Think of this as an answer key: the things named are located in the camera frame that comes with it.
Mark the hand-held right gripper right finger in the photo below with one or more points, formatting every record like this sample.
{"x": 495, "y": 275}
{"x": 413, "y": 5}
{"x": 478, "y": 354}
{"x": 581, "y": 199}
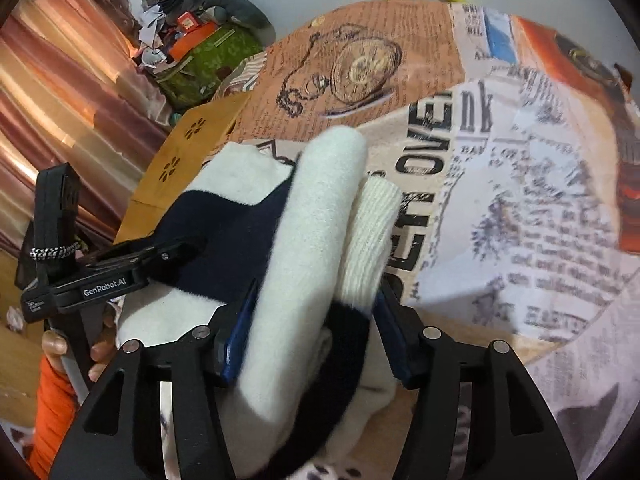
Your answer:
{"x": 395, "y": 340}

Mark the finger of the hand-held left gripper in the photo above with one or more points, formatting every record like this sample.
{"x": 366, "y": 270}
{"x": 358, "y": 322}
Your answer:
{"x": 165, "y": 254}

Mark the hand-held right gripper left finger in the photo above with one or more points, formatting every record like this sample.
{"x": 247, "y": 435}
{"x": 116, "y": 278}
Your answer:
{"x": 240, "y": 340}

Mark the black and white striped sweater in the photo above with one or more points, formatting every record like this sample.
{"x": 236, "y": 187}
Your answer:
{"x": 310, "y": 240}

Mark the person's left hand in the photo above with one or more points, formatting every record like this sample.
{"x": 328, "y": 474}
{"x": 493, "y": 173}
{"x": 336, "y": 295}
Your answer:
{"x": 102, "y": 345}

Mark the pink curtain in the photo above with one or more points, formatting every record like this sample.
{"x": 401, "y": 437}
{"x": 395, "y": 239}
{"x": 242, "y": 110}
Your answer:
{"x": 60, "y": 85}

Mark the newspaper print blanket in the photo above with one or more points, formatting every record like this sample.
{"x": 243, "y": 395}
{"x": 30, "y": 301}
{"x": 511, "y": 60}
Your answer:
{"x": 525, "y": 210}

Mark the green camouflage bag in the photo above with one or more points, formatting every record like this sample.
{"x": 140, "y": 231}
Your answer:
{"x": 215, "y": 57}

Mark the orange box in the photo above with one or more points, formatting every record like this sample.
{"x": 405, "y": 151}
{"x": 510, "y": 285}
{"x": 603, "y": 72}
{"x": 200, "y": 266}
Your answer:
{"x": 192, "y": 39}

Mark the small red box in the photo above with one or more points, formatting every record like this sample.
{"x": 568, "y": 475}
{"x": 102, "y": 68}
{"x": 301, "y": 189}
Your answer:
{"x": 186, "y": 20}

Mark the grey plush toy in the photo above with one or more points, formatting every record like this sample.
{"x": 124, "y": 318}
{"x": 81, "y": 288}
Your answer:
{"x": 240, "y": 5}

